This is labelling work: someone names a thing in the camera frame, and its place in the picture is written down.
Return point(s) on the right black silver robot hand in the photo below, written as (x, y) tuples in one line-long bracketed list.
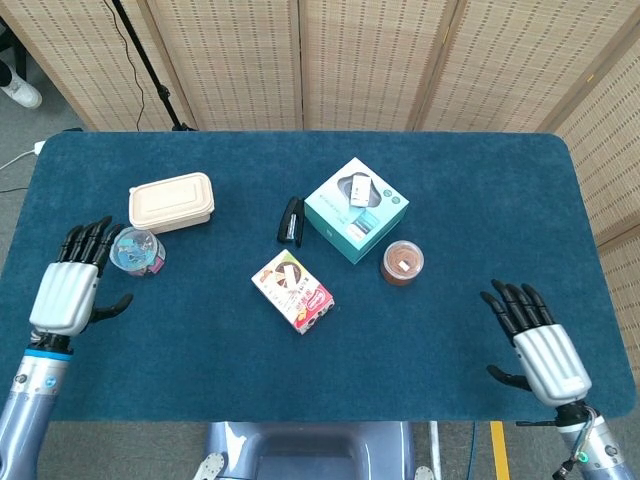
[(550, 360)]

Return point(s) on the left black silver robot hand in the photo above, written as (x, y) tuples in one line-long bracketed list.
[(65, 295)]

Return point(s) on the teal product box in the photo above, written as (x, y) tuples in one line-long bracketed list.
[(325, 205)]

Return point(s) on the bamboo folding screen panel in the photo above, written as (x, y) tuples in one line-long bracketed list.
[(240, 60), (525, 60), (615, 175), (370, 60), (75, 50)]

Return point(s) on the beige plastic lidded container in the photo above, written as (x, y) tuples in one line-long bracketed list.
[(170, 200)]

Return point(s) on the clear jar of binder clips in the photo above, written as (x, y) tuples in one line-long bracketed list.
[(132, 250)]

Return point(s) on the blue fabric table cloth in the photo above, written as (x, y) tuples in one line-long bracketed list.
[(300, 370)]

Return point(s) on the blue-grey robot torso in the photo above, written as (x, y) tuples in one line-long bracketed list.
[(310, 450)]

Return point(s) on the clear jar of rubber bands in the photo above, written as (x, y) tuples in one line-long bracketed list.
[(400, 262)]

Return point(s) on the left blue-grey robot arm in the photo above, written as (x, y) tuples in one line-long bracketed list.
[(25, 400)]

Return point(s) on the white power strip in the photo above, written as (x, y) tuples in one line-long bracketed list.
[(38, 147)]

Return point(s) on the black tripod stand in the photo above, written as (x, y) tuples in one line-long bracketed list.
[(145, 60)]

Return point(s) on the white red snack box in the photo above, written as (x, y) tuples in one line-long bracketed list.
[(290, 290)]

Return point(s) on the white sneaker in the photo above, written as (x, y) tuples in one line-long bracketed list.
[(20, 92)]

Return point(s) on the black stapler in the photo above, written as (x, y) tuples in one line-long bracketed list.
[(292, 220)]

